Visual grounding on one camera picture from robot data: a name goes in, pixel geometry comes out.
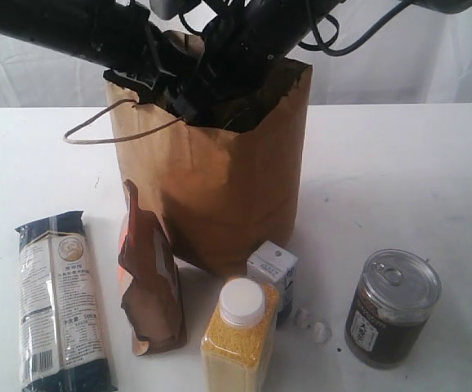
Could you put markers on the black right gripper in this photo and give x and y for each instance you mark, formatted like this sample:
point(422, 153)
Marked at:
point(241, 45)

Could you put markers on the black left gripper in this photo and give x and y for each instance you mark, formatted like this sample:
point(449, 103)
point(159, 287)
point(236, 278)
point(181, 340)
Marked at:
point(159, 64)

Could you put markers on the brown paper bag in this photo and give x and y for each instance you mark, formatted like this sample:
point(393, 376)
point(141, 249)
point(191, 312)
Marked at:
point(222, 191)

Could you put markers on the dark jar with metal lid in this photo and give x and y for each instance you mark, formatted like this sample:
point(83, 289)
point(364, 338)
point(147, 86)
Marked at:
point(394, 299)

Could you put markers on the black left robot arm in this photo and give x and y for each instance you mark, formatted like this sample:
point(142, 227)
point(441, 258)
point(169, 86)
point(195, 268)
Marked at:
point(94, 31)

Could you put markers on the small white milk carton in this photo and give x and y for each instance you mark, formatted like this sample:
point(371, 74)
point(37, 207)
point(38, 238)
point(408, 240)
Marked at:
point(272, 264)

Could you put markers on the brown stand-up coffee pouch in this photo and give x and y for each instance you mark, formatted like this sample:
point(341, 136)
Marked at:
point(149, 281)

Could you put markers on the small white garlic clove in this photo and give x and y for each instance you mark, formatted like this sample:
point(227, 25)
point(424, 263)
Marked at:
point(303, 318)

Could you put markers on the yellow millet bottle white cap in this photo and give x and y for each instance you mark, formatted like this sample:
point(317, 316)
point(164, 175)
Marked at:
point(237, 345)

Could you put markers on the dark blue pasta packet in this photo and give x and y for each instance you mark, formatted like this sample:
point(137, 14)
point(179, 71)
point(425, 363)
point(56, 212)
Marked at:
point(61, 342)

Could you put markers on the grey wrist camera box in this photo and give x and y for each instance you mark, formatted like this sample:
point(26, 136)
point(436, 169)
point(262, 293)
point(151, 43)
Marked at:
point(168, 9)

